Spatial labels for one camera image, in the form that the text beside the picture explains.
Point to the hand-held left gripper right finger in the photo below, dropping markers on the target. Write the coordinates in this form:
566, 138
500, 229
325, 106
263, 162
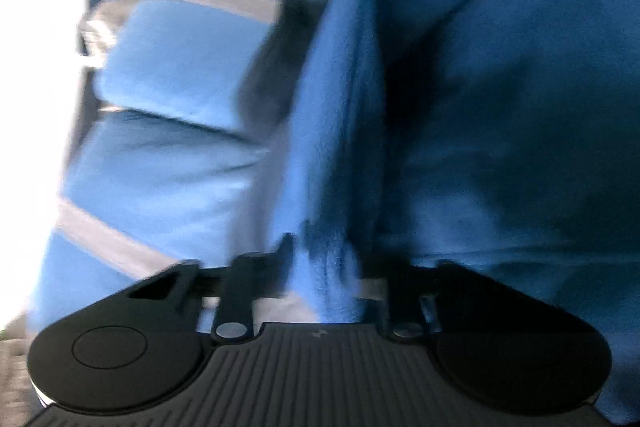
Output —
405, 302

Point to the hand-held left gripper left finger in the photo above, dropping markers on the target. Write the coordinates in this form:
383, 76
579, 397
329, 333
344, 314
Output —
282, 267

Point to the blue fleece garment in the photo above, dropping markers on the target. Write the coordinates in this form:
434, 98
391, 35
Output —
450, 132

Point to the long blue grey-striped pillow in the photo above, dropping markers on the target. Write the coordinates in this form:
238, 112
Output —
150, 187

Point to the short blue grey-striped pillow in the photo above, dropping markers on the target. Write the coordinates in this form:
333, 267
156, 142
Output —
200, 57

